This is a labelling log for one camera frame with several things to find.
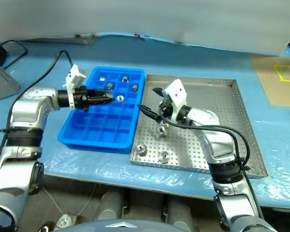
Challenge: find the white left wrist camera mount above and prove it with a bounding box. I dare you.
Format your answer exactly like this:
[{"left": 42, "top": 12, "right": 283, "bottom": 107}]
[{"left": 64, "top": 64, "right": 87, "bottom": 111}]

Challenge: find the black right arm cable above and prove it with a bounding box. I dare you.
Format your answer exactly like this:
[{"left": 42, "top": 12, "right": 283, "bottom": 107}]
[{"left": 158, "top": 106, "right": 266, "bottom": 219}]

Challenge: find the black adapter cable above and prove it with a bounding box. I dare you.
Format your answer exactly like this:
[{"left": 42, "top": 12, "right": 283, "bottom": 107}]
[{"left": 0, "top": 40, "right": 29, "bottom": 70}]

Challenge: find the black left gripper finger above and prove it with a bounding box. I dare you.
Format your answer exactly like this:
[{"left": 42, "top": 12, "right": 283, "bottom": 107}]
[
  {"left": 88, "top": 97, "right": 115, "bottom": 105},
  {"left": 87, "top": 89, "right": 114, "bottom": 98}
]

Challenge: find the thin white string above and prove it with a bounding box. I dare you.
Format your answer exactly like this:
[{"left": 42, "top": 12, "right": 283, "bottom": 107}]
[{"left": 42, "top": 182, "right": 99, "bottom": 218}]

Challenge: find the white crumpled shoe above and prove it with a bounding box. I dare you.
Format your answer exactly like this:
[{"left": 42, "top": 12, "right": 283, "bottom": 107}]
[{"left": 54, "top": 212, "right": 79, "bottom": 230}]

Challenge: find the grey shell with white triangle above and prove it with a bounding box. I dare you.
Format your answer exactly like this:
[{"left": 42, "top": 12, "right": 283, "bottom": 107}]
[{"left": 53, "top": 218, "right": 177, "bottom": 232}]

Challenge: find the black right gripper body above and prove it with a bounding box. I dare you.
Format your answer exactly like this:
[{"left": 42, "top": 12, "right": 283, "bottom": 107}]
[{"left": 158, "top": 95, "right": 174, "bottom": 125}]

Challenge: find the blue plastic compartment tray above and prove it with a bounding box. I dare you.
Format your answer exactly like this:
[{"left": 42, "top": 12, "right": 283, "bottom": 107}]
[{"left": 57, "top": 67, "right": 145, "bottom": 155}]

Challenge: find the perforated steel tray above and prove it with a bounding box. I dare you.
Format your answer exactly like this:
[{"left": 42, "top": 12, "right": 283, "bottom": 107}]
[{"left": 130, "top": 74, "right": 269, "bottom": 179}]

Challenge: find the blue plastic table cover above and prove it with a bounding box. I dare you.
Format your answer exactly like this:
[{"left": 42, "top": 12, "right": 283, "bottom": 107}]
[{"left": 0, "top": 31, "right": 290, "bottom": 210}]

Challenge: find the brown cardboard sheet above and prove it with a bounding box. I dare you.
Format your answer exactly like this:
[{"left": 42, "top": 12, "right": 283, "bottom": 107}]
[{"left": 250, "top": 54, "right": 290, "bottom": 108}]

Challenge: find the black white shoe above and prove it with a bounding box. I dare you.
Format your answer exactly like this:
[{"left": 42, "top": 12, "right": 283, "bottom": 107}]
[{"left": 37, "top": 221, "right": 56, "bottom": 232}]

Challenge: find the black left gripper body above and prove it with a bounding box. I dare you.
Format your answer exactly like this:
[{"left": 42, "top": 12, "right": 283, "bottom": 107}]
[{"left": 73, "top": 85, "right": 91, "bottom": 113}]

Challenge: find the flat perforated metal plate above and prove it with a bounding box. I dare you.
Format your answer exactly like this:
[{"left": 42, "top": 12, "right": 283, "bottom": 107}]
[{"left": 30, "top": 32, "right": 99, "bottom": 46}]

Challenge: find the grey perforated metal box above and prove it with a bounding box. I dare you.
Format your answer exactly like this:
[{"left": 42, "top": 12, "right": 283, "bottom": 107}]
[{"left": 0, "top": 57, "right": 19, "bottom": 103}]

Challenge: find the grey rounded cylinder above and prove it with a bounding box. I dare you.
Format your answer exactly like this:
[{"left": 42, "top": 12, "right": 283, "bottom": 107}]
[
  {"left": 101, "top": 192, "right": 125, "bottom": 220},
  {"left": 168, "top": 200, "right": 194, "bottom": 232}
]

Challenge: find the yellow tape outline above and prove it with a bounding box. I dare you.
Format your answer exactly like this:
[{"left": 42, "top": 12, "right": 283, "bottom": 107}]
[{"left": 273, "top": 64, "right": 290, "bottom": 83}]

